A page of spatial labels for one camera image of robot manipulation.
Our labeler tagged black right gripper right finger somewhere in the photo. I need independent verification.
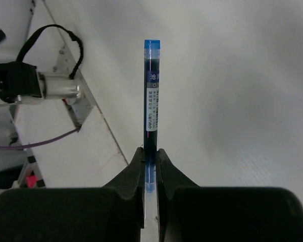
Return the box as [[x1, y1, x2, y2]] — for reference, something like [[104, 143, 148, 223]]
[[156, 149, 303, 241]]

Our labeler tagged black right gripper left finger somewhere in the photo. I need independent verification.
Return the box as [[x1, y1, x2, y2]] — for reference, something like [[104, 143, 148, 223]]
[[0, 148, 144, 241]]

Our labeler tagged blue refill pen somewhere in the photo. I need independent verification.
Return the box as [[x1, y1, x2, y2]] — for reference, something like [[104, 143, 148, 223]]
[[143, 40, 161, 194]]

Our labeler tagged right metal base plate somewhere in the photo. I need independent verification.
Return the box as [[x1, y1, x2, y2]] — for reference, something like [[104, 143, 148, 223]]
[[53, 44, 96, 128]]

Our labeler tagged black cable on base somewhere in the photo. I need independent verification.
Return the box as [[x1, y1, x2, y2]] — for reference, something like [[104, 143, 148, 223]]
[[16, 24, 84, 80]]

